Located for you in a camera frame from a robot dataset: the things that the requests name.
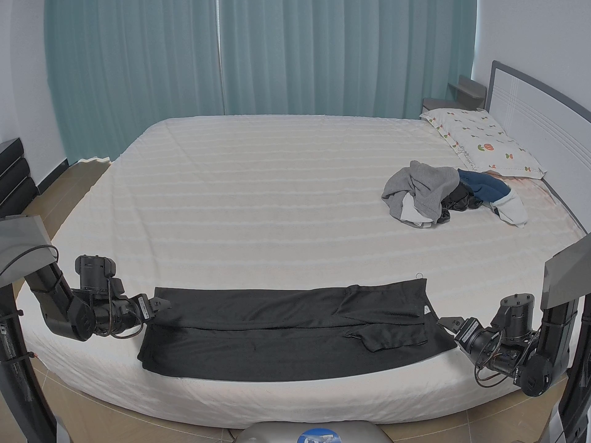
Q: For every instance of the grey bedside table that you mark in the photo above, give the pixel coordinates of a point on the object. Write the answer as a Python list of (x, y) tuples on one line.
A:
[(468, 88)]

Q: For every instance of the blue-green curtain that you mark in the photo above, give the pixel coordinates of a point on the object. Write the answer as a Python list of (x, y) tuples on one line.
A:
[(346, 39), (134, 53)]

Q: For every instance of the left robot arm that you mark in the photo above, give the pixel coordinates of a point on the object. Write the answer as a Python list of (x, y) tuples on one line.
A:
[(51, 302)]

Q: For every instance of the pile of clothes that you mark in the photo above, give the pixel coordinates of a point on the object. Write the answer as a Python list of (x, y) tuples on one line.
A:
[(424, 187)]

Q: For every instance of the black chest of drawers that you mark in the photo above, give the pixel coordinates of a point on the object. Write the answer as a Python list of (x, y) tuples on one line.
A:
[(14, 178)]

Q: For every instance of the white printed pillow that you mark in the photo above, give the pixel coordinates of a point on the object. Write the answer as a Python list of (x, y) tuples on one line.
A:
[(485, 141)]

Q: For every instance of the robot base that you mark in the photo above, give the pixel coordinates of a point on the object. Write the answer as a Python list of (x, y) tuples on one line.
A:
[(277, 434)]

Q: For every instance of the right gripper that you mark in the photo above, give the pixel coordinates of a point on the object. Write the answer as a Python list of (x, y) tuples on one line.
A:
[(471, 332)]

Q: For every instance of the black T-shirt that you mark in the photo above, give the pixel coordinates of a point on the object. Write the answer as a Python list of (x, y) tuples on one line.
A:
[(277, 335)]

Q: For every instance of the bed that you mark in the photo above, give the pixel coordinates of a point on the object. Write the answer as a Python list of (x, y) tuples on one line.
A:
[(254, 192)]

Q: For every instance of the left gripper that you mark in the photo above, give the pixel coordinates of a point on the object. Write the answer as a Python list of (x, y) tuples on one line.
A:
[(144, 307)]

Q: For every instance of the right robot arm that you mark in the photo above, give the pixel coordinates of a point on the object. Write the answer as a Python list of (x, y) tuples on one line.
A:
[(554, 321)]

